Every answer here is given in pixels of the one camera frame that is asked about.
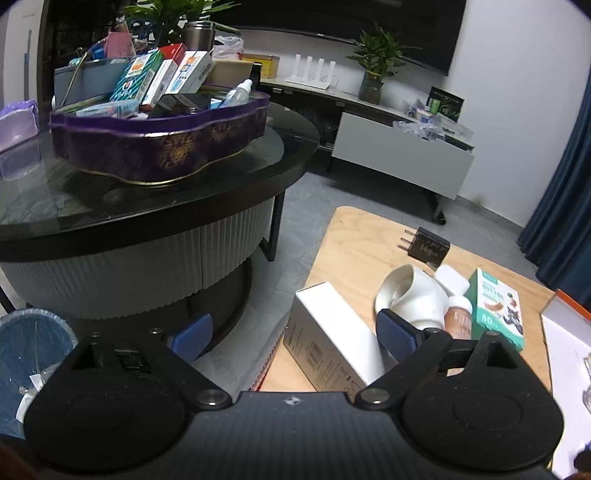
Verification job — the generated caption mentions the small white blue boxes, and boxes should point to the small white blue boxes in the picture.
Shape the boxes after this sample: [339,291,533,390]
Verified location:
[406,99,474,139]

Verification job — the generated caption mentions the clear spray bottle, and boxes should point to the clear spray bottle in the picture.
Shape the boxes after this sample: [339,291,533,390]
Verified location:
[217,79,254,109]

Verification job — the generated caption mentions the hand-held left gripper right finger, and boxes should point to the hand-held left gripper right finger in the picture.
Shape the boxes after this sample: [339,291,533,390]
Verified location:
[355,308,525,409]

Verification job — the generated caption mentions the white plastic bag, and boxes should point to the white plastic bag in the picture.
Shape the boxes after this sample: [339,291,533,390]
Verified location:
[213,36,245,61]

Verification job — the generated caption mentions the clear plastic packets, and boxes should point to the clear plastic packets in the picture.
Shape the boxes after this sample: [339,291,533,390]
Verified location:
[392,117,446,141]

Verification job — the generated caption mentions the large green plant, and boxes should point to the large green plant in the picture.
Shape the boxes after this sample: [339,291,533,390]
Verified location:
[117,0,241,47]

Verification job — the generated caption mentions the white carton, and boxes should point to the white carton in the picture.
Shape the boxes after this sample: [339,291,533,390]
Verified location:
[283,281,386,393]

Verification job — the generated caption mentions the purple tissue pack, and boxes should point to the purple tissue pack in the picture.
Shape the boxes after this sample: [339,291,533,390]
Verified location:
[0,99,38,153]

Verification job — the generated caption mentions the white router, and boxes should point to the white router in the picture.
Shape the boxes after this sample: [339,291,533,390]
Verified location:
[284,53,340,90]

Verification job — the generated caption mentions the black tan box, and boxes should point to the black tan box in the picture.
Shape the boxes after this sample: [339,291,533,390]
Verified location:
[210,60,262,88]

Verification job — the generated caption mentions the grey television stand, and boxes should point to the grey television stand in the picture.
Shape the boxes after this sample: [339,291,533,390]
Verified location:
[259,76,476,224]

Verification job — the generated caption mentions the small plant in glass vase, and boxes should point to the small plant in glass vase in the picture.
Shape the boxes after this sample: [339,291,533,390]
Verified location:
[346,21,421,106]

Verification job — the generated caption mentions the steel thermos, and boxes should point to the steel thermos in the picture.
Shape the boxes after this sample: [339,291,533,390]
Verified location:
[181,21,215,51]

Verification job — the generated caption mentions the light blue flat box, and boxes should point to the light blue flat box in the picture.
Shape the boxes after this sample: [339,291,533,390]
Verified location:
[76,102,139,118]

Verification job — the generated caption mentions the yellow box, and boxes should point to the yellow box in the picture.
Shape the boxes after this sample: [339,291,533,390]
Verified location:
[241,52,281,79]

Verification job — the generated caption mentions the black round coffee table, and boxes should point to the black round coffee table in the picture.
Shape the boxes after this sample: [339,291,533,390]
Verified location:
[0,99,321,319]

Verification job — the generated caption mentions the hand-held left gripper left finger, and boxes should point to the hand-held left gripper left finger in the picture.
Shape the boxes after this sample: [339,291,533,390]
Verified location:
[69,313,233,409]

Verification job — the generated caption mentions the grey container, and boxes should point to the grey container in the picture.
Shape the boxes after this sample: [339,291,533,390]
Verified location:
[54,58,139,112]

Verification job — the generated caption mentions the white pipe fitting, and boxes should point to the white pipe fitting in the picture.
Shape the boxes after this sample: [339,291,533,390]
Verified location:
[374,264,451,330]

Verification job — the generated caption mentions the blue curtain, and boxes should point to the blue curtain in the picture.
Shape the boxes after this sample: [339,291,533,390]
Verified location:
[517,83,591,291]

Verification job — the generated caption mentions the blue trash bin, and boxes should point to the blue trash bin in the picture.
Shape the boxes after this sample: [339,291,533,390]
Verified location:
[0,310,79,439]

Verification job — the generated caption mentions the pink pack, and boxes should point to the pink pack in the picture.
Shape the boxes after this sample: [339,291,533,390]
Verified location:
[105,31,134,60]

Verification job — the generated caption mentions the white blue box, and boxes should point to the white blue box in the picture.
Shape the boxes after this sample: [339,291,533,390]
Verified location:
[165,50,215,95]

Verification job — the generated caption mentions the pink copper bottle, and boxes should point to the pink copper bottle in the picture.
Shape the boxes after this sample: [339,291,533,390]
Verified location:
[443,293,476,342]

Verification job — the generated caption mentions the black charger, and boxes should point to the black charger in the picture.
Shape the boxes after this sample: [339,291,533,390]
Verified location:
[398,226,451,272]

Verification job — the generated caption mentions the teal patterned box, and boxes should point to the teal patterned box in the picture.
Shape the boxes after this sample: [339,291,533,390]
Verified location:
[109,50,165,104]

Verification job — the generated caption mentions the green white box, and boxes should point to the green white box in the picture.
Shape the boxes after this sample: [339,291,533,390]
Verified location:
[463,268,526,352]

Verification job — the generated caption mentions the green black box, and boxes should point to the green black box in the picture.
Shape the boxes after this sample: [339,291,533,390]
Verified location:
[426,85,465,123]

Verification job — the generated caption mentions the white charger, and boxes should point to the white charger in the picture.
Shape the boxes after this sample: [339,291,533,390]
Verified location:
[433,266,469,296]

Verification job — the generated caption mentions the black flat case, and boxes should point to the black flat case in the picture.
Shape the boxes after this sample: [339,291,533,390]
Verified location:
[150,92,211,118]

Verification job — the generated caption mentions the purple tin tray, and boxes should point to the purple tin tray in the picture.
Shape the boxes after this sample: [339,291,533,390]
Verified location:
[49,90,271,185]

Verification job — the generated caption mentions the red white box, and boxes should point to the red white box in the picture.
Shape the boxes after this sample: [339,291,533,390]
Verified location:
[141,43,188,106]

